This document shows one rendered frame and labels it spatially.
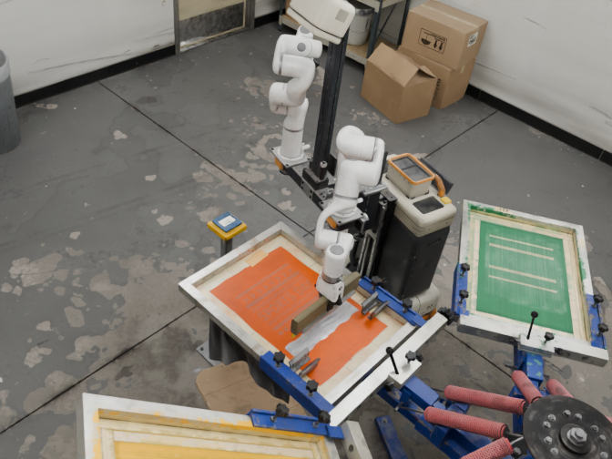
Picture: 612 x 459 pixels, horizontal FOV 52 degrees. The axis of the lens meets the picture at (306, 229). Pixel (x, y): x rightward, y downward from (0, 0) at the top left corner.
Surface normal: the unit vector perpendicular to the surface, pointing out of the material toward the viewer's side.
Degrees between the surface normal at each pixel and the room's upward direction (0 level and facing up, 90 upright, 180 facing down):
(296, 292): 0
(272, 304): 0
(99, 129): 0
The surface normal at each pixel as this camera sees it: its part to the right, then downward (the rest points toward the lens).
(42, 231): 0.11, -0.73
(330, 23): 0.52, 0.62
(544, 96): -0.68, 0.44
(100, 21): 0.73, 0.51
